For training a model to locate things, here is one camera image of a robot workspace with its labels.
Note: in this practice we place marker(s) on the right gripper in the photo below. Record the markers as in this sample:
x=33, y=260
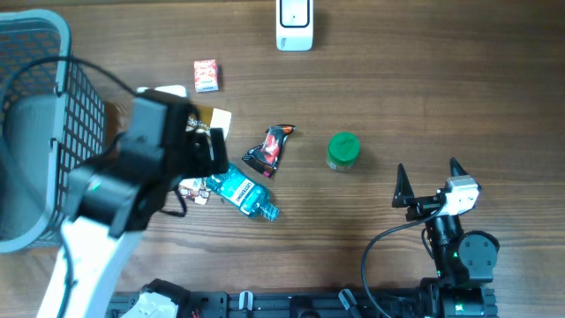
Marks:
x=404, y=197

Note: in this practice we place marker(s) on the grey plastic mesh basket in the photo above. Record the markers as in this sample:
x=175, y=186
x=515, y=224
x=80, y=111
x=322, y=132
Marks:
x=52, y=119

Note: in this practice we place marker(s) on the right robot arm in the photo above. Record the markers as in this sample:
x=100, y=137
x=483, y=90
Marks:
x=464, y=260

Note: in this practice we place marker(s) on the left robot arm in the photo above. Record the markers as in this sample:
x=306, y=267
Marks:
x=111, y=199

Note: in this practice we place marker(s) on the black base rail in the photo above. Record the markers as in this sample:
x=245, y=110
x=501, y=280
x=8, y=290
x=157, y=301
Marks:
x=208, y=304

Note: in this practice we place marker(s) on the blue mouthwash bottle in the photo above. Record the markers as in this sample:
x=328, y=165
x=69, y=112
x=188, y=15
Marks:
x=249, y=197

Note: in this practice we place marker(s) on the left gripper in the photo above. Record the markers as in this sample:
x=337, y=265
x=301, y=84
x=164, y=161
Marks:
x=198, y=142

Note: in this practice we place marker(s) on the black red snack packet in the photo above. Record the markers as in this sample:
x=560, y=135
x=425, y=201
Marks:
x=265, y=157

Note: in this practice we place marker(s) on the brown white snack pouch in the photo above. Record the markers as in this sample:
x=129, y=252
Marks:
x=195, y=189

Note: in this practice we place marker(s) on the white barcode scanner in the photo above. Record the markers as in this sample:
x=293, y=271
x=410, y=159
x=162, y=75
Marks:
x=294, y=25

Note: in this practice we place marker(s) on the small red white carton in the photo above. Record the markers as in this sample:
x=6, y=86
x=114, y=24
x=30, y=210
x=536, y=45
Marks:
x=206, y=76

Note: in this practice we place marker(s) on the green lid jar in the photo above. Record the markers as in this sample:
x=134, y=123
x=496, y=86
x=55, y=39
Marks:
x=343, y=151

